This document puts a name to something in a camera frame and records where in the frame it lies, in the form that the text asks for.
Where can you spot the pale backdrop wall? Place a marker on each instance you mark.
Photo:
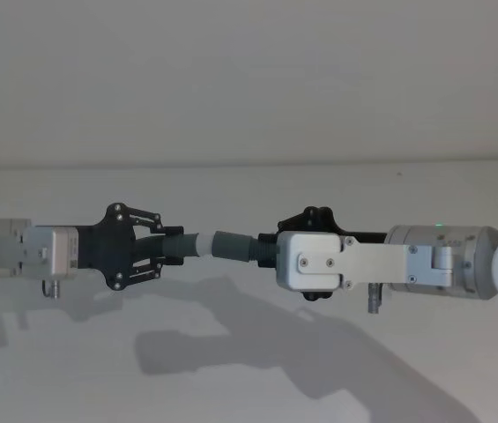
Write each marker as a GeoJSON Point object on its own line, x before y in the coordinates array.
{"type": "Point", "coordinates": [248, 79]}

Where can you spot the grey tube with white tip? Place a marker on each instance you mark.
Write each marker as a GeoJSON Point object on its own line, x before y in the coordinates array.
{"type": "Point", "coordinates": [182, 246]}

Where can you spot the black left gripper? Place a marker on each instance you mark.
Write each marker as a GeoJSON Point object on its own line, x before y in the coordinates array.
{"type": "Point", "coordinates": [107, 247]}

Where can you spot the white table cloth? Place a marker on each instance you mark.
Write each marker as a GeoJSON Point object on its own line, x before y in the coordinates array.
{"type": "Point", "coordinates": [248, 365]}

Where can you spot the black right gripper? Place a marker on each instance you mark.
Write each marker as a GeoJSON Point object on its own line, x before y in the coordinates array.
{"type": "Point", "coordinates": [321, 220]}

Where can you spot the dark grey ribbed cylinder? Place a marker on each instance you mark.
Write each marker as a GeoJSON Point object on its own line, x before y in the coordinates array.
{"type": "Point", "coordinates": [233, 246]}

